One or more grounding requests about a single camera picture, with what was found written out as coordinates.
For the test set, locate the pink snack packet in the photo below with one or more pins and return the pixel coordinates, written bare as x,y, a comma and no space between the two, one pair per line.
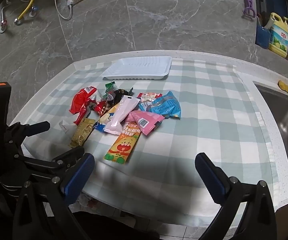
146,122

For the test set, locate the black snack packet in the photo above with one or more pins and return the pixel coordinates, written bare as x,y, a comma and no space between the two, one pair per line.
120,93

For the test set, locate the yellow blue white packet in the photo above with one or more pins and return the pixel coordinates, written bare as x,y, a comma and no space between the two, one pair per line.
101,125

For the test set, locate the orange snack packet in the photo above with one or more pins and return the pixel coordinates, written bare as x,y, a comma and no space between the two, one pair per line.
120,147

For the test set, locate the white red printed packet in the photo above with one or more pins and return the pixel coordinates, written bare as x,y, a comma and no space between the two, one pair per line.
149,96

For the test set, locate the red snack packet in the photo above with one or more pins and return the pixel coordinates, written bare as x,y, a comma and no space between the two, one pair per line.
80,102

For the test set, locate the green candy wrapper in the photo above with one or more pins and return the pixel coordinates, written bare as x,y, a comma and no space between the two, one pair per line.
110,87

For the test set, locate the steel sink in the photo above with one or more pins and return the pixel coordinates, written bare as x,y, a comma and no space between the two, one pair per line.
283,120

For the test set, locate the green white checked tablecloth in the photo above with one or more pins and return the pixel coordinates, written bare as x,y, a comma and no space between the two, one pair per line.
209,130

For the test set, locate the small red candy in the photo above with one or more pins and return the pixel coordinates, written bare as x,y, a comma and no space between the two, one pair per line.
101,107

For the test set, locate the small white packet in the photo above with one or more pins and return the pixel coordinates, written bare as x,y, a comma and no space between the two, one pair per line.
64,127

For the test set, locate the white plastic tray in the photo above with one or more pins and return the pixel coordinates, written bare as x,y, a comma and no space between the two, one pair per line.
136,67

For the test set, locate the purple peeler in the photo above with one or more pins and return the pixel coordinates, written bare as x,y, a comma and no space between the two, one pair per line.
247,0

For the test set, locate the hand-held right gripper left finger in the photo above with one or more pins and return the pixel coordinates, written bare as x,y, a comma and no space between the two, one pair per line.
77,177

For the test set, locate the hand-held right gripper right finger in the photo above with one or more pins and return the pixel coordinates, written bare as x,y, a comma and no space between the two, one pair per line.
209,177

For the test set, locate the yellow sponge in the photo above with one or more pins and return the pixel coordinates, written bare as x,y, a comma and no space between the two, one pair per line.
283,87

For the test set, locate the yellow dish soap bottle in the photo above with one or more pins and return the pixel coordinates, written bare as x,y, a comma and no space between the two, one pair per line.
280,37

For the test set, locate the blue snack packet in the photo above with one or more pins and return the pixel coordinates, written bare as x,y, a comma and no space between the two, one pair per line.
164,105

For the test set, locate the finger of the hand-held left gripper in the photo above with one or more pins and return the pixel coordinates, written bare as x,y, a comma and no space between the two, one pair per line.
70,153
40,125

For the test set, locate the gold snack packet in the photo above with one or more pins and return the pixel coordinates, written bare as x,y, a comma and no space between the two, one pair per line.
82,132

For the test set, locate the long white pink packet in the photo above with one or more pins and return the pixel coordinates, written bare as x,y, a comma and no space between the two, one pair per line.
120,115

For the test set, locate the blue sponge holder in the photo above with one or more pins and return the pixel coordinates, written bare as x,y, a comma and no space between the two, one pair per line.
262,37

